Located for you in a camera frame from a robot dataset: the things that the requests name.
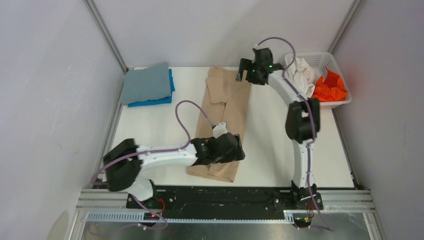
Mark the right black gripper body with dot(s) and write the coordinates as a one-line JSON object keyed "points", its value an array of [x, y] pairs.
{"points": [[254, 76]]}

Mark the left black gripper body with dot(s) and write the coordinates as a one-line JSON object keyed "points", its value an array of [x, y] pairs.
{"points": [[234, 154]]}

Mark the beige t-shirt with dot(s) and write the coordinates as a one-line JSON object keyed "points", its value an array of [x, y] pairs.
{"points": [[224, 100]]}

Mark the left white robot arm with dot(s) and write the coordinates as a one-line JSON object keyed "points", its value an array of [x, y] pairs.
{"points": [[126, 161]]}

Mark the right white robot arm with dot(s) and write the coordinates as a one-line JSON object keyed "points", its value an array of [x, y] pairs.
{"points": [[302, 124]]}

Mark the white crumpled t-shirt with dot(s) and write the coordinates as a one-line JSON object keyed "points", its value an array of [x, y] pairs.
{"points": [[302, 76]]}

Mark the white plastic laundry basket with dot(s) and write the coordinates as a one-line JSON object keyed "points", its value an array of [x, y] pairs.
{"points": [[318, 61]]}

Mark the orange crumpled t-shirt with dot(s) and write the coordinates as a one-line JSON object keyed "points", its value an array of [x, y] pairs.
{"points": [[330, 88]]}

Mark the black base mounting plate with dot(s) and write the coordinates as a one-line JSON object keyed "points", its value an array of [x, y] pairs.
{"points": [[221, 203]]}

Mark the left controller board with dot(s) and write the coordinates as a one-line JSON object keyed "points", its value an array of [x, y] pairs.
{"points": [[148, 216]]}

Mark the controller board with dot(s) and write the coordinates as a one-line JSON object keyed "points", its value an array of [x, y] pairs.
{"points": [[301, 223], [148, 216]]}

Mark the right controller board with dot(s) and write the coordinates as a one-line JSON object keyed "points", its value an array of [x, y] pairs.
{"points": [[301, 223]]}

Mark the folded grey t-shirt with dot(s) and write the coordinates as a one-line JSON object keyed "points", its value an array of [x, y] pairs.
{"points": [[149, 86]]}

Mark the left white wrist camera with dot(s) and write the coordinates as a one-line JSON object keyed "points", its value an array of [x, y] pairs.
{"points": [[219, 129]]}

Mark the right corner aluminium post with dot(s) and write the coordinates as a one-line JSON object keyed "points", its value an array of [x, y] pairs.
{"points": [[349, 18]]}

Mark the corner aluminium post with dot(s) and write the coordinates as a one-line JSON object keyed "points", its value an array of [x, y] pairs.
{"points": [[104, 31], [349, 18]]}

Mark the aluminium frame rail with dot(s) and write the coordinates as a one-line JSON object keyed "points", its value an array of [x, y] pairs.
{"points": [[348, 214]]}

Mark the left corner aluminium post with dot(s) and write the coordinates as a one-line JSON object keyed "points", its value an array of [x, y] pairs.
{"points": [[104, 31]]}

